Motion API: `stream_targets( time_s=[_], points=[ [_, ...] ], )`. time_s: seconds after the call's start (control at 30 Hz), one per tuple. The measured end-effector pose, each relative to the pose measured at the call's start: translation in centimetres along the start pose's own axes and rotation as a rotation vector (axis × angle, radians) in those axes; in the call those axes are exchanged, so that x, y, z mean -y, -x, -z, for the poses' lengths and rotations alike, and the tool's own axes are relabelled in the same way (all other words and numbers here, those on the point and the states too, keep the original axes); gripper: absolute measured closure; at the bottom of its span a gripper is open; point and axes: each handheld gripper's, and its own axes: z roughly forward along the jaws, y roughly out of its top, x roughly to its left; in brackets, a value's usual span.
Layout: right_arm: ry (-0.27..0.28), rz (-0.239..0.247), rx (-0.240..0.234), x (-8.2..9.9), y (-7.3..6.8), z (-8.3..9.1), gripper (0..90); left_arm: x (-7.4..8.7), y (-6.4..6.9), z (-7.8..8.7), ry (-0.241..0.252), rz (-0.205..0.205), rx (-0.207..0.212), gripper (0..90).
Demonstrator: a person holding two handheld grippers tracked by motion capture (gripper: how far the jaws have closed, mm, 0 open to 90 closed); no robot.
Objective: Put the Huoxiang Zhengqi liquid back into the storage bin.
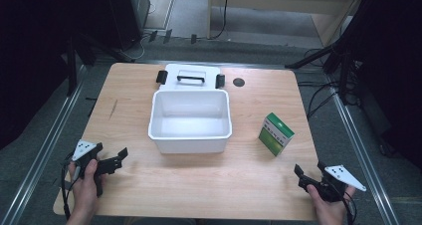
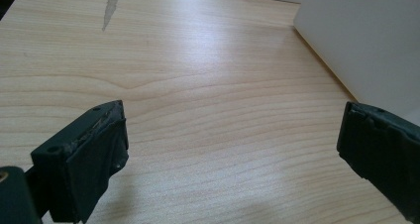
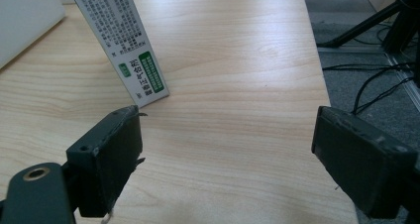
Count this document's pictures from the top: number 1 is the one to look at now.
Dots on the white plastic storage box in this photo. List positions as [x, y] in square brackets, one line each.
[189, 127]

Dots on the black cabinet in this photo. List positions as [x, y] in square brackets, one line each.
[127, 16]

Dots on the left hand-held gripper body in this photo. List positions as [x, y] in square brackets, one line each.
[87, 150]

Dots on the person's left hand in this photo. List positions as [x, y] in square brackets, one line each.
[84, 193]

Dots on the dark round table grommet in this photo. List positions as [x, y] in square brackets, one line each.
[238, 82]

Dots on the person's right hand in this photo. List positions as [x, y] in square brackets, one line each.
[330, 210]

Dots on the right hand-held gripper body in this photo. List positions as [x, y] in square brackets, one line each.
[335, 186]

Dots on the dark curtain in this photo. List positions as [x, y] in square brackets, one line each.
[36, 52]
[394, 69]

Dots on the green and white carton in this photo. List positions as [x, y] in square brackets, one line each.
[275, 135]

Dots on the black metal stand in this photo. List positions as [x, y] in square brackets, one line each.
[71, 65]

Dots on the black tripod stand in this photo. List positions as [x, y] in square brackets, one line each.
[335, 57]

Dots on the metal floor rail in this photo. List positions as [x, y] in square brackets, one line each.
[40, 155]
[361, 148]

